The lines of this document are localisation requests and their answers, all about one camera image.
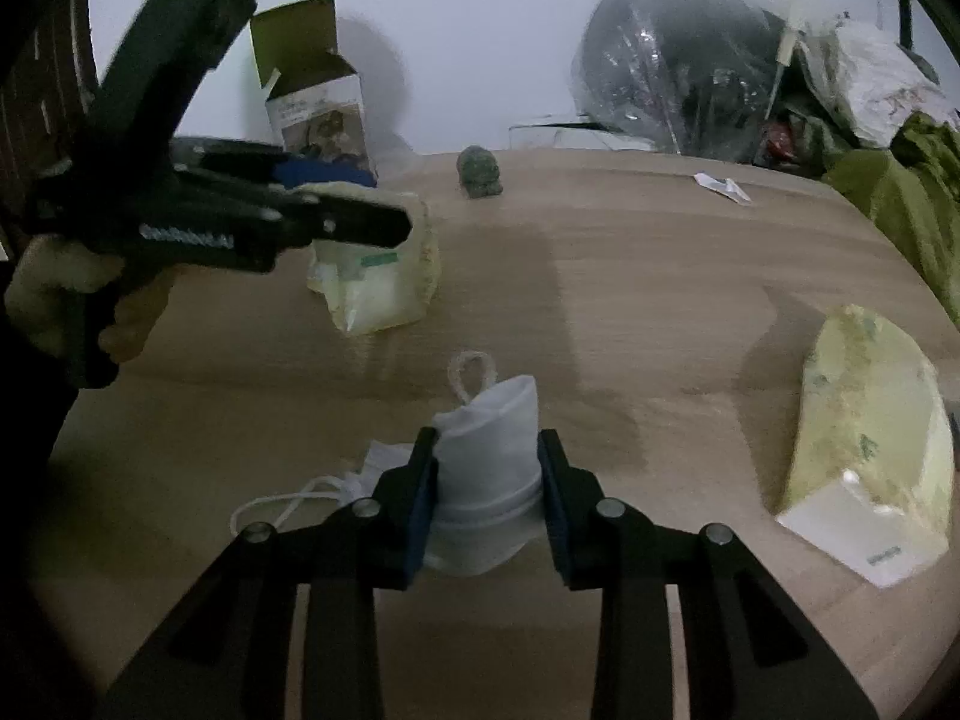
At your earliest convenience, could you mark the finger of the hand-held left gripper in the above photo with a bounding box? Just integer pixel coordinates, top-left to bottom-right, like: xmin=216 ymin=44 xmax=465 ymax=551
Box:
xmin=172 ymin=136 xmax=377 ymax=192
xmin=247 ymin=193 xmax=415 ymax=248

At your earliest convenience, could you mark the white face mask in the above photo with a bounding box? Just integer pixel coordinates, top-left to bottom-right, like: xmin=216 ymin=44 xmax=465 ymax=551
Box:
xmin=231 ymin=350 xmax=543 ymax=579

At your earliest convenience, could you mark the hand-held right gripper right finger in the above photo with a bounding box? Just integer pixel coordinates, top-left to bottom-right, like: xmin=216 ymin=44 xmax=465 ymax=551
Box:
xmin=538 ymin=429 xmax=878 ymax=720

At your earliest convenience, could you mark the yellow tissue pack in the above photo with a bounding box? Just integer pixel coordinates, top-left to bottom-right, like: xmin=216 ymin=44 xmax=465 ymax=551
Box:
xmin=775 ymin=304 xmax=958 ymax=590

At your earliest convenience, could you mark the open white cardboard box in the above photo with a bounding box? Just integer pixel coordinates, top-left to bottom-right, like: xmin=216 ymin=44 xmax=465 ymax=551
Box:
xmin=250 ymin=0 xmax=380 ymax=182

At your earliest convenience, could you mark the crumpled white plastic bag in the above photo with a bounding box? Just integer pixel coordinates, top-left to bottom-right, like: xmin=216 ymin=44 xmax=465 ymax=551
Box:
xmin=798 ymin=21 xmax=960 ymax=150

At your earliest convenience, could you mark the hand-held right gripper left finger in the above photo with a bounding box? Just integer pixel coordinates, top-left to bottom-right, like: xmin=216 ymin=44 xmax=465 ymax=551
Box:
xmin=97 ymin=427 xmax=440 ymax=720

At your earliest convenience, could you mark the plastic-wrapped black fan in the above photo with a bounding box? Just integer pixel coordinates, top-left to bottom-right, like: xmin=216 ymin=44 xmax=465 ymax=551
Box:
xmin=570 ymin=0 xmax=790 ymax=163

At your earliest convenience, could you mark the small white wrapper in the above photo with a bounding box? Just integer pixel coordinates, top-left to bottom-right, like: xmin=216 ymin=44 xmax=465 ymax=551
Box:
xmin=693 ymin=172 xmax=752 ymax=206

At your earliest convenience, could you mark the olive green cloth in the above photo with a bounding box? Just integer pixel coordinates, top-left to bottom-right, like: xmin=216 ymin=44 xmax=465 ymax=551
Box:
xmin=780 ymin=109 xmax=960 ymax=332

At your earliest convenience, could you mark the small green figurine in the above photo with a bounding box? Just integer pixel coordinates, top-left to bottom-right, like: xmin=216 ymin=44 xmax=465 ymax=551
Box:
xmin=457 ymin=144 xmax=506 ymax=202

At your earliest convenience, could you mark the person's left hand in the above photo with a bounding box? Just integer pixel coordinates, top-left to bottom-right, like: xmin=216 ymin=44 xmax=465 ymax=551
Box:
xmin=4 ymin=235 xmax=177 ymax=368

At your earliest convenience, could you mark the cream plastic strip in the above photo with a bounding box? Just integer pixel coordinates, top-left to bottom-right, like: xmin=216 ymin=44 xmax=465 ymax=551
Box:
xmin=771 ymin=4 xmax=800 ymax=100

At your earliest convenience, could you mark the yellow green-printed packet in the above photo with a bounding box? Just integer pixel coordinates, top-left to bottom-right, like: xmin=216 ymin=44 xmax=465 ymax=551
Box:
xmin=306 ymin=181 xmax=442 ymax=337

